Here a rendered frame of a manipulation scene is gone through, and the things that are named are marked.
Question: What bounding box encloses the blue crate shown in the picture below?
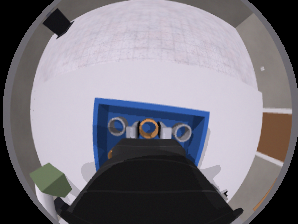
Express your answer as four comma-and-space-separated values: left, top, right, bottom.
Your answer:
93, 98, 210, 172

